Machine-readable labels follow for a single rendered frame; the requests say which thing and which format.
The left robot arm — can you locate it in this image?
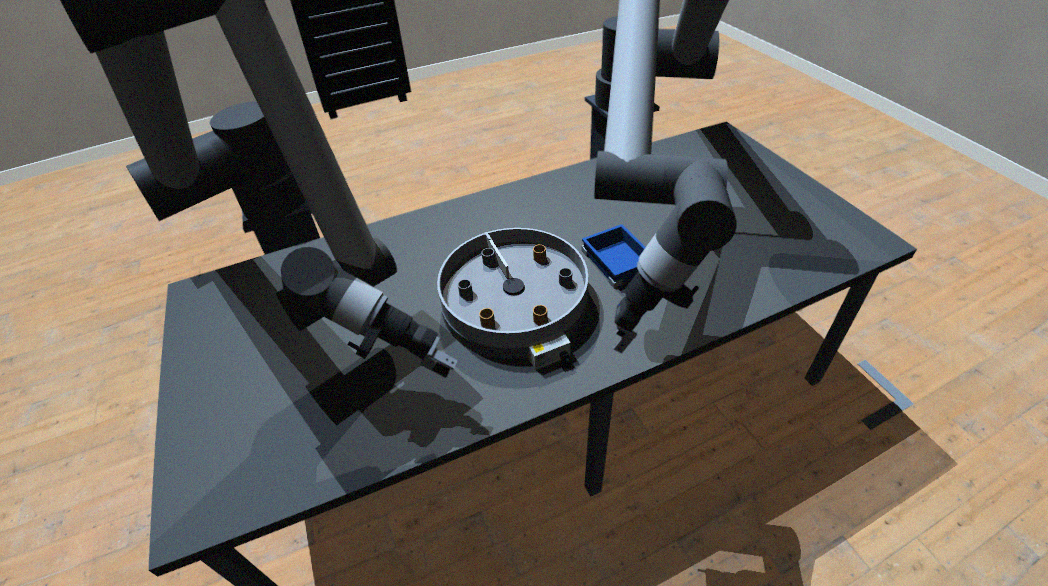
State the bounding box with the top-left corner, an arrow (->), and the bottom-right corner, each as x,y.
594,0 -> 737,266

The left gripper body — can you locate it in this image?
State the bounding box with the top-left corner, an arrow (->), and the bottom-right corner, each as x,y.
614,234 -> 700,332

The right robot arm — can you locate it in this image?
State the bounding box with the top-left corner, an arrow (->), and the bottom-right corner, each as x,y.
60,0 -> 397,331

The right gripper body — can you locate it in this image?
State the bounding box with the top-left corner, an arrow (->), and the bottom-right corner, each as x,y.
331,278 -> 438,359

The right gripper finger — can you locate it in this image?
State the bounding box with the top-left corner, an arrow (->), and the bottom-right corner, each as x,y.
427,337 -> 458,370
420,352 -> 450,378

